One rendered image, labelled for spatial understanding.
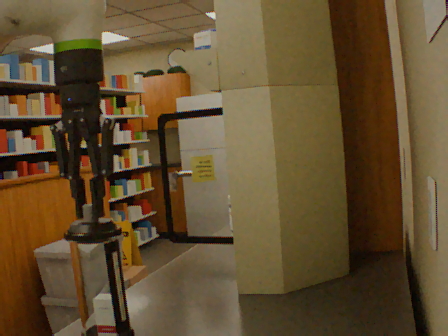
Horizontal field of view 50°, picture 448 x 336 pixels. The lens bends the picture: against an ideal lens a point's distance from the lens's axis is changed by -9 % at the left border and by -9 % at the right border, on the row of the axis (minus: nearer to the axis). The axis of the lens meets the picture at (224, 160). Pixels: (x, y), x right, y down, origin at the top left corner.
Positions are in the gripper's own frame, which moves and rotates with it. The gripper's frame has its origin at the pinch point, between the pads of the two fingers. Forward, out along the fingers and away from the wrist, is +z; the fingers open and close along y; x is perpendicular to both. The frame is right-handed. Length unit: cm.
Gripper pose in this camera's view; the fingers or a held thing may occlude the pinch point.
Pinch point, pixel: (88, 198)
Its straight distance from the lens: 92.9
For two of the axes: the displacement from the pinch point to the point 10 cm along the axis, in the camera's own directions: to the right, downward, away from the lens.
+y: -9.5, 0.6, 2.9
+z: 0.8, 10.0, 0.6
